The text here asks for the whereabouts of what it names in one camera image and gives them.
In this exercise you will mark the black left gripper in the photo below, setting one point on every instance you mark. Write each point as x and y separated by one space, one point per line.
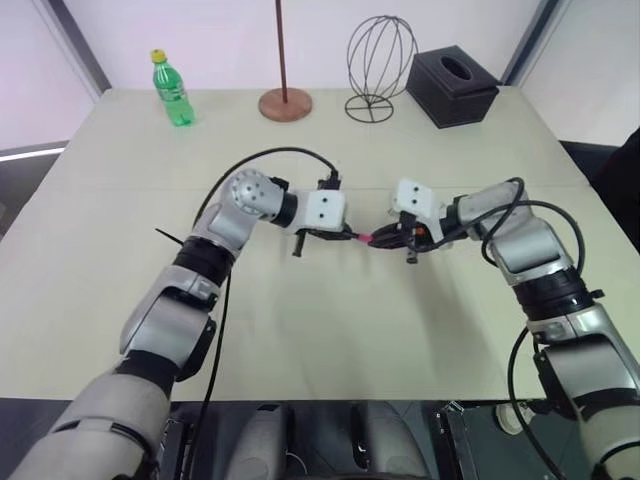
299 247

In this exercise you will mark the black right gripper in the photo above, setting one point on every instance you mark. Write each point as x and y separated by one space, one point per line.
411 235

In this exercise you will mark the pink marker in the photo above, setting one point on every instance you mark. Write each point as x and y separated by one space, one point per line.
357 236

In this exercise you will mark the pink marker cap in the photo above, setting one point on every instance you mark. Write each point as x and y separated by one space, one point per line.
368 239

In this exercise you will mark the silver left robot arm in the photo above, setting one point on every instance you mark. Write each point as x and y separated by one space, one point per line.
150 320

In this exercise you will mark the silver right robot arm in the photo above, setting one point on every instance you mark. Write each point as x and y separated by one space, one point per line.
575 360

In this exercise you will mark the green plastic bottle yellow cap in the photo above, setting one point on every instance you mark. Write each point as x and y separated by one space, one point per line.
174 95

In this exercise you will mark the wooden pole stand round base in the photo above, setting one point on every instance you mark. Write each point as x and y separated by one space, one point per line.
285 102

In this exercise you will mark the black tissue box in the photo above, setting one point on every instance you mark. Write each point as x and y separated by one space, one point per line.
452 90

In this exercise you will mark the small white round object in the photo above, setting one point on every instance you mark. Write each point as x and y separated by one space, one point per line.
506 417

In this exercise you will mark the grey rounded robot body shape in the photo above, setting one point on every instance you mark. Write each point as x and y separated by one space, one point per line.
265 440

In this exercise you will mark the dark object beside table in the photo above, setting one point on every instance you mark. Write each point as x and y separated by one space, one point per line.
617 165

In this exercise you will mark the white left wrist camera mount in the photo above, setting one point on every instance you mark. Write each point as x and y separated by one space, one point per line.
326 210

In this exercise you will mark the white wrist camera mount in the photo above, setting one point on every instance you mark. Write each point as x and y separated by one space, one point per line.
326 210
416 197

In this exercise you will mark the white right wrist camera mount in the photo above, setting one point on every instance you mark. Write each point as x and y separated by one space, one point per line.
416 197

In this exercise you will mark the dark window frame post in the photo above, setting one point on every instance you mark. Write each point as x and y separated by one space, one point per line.
75 45
537 40

